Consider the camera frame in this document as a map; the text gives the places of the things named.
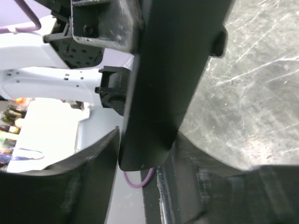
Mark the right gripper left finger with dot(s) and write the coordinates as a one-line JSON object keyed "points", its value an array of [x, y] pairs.
{"points": [[76, 190]]}

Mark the black remote control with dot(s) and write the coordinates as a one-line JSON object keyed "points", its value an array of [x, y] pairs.
{"points": [[178, 39]]}

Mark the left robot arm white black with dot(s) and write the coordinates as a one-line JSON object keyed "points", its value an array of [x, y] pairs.
{"points": [[56, 56]]}

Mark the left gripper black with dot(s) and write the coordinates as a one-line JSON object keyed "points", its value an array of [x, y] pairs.
{"points": [[113, 24]]}

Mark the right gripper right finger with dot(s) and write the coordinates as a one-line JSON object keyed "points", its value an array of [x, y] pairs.
{"points": [[201, 189]]}

